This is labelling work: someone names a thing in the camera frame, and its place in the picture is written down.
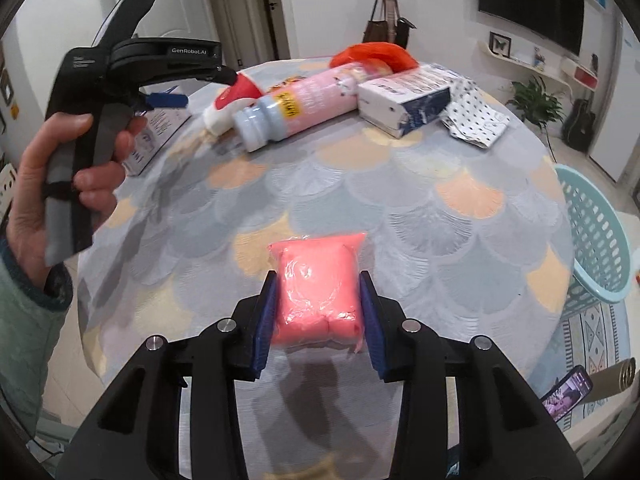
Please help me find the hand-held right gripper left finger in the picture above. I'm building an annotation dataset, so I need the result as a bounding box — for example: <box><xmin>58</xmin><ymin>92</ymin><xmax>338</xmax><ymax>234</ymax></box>
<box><xmin>57</xmin><ymin>270</ymin><xmax>278</xmax><ymax>480</ymax></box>

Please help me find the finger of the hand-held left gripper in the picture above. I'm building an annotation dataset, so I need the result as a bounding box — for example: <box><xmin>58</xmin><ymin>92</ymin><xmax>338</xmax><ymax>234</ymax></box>
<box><xmin>132</xmin><ymin>91</ymin><xmax>190</xmax><ymax>113</ymax></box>
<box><xmin>197</xmin><ymin>62</ymin><xmax>243</xmax><ymax>88</ymax></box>

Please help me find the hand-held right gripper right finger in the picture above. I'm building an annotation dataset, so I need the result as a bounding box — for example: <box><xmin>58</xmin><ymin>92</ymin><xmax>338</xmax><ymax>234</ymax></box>
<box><xmin>357</xmin><ymin>270</ymin><xmax>586</xmax><ymax>480</ymax></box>

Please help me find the pink plastic packet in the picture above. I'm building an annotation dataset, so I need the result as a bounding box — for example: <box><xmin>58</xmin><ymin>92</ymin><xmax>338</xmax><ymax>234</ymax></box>
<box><xmin>267</xmin><ymin>232</ymin><xmax>368</xmax><ymax>356</ymax></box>

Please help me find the person's left forearm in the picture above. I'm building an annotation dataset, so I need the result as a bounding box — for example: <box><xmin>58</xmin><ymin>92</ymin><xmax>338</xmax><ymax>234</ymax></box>
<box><xmin>0</xmin><ymin>237</ymin><xmax>76</xmax><ymax>466</ymax></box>

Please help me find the person's left hand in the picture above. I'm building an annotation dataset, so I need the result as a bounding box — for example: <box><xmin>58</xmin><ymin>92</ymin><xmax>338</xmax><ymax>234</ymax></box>
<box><xmin>4</xmin><ymin>112</ymin><xmax>137</xmax><ymax>293</ymax></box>

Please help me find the flat white box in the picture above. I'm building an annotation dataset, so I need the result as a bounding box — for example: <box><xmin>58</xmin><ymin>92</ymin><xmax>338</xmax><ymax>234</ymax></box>
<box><xmin>120</xmin><ymin>92</ymin><xmax>193</xmax><ymax>177</ymax></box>

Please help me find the pink bottle with blue cap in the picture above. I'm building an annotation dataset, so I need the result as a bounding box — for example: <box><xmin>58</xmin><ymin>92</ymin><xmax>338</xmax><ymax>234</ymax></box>
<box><xmin>234</xmin><ymin>60</ymin><xmax>393</xmax><ymax>153</ymax></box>

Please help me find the white door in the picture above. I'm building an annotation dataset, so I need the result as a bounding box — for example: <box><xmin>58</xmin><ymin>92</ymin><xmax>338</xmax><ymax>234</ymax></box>
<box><xmin>277</xmin><ymin>0</ymin><xmax>370</xmax><ymax>59</ymax></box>

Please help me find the orange red cloth item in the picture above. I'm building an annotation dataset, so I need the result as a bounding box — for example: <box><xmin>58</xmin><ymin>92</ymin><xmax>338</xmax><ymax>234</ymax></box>
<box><xmin>329</xmin><ymin>42</ymin><xmax>418</xmax><ymax>72</ymax></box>

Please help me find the brown handbag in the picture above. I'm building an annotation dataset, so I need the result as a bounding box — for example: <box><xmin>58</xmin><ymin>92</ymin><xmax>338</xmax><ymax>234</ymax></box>
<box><xmin>362</xmin><ymin>17</ymin><xmax>416</xmax><ymax>51</ymax></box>

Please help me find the white and blue carton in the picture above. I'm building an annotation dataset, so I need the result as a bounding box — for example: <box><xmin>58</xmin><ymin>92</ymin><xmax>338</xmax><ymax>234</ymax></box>
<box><xmin>356</xmin><ymin>65</ymin><xmax>463</xmax><ymax>140</ymax></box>

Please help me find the smartphone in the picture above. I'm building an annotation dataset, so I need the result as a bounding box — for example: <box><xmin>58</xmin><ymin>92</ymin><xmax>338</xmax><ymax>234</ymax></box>
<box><xmin>540</xmin><ymin>365</ymin><xmax>594</xmax><ymax>423</ymax></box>

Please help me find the patterned rug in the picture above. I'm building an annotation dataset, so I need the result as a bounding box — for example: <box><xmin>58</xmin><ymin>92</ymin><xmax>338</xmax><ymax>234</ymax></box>
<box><xmin>530</xmin><ymin>300</ymin><xmax>636</xmax><ymax>461</ymax></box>

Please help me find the teal plastic basket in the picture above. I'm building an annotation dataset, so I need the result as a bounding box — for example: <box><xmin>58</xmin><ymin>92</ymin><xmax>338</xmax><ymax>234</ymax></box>
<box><xmin>554</xmin><ymin>164</ymin><xmax>632</xmax><ymax>318</ymax></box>

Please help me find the polka dot wrapper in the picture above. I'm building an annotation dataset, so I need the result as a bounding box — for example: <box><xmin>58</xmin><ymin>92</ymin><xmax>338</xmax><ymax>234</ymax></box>
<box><xmin>439</xmin><ymin>77</ymin><xmax>511</xmax><ymax>149</ymax></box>

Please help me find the rolled mat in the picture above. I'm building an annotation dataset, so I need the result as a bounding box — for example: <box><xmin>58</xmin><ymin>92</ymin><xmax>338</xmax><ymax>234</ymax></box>
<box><xmin>580</xmin><ymin>357</ymin><xmax>638</xmax><ymax>406</ymax></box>

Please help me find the framed butterfly picture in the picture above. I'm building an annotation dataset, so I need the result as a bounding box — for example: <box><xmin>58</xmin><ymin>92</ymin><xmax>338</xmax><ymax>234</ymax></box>
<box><xmin>489</xmin><ymin>31</ymin><xmax>513</xmax><ymax>58</ymax></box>

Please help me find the green potted plant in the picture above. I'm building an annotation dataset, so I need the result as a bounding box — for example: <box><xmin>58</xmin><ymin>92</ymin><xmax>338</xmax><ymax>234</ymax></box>
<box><xmin>505</xmin><ymin>77</ymin><xmax>563</xmax><ymax>131</ymax></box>

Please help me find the black guitar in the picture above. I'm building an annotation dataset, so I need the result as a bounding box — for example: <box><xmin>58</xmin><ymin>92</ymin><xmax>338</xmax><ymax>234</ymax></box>
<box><xmin>562</xmin><ymin>52</ymin><xmax>598</xmax><ymax>151</ymax></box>

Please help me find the black television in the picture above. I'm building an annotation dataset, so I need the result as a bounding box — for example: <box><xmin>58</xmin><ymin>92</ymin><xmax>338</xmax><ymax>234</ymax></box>
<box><xmin>477</xmin><ymin>0</ymin><xmax>586</xmax><ymax>58</ymax></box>

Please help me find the white wall shelf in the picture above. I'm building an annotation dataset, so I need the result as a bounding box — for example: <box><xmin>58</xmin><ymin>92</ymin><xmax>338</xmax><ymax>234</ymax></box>
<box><xmin>475</xmin><ymin>40</ymin><xmax>601</xmax><ymax>91</ymax></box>

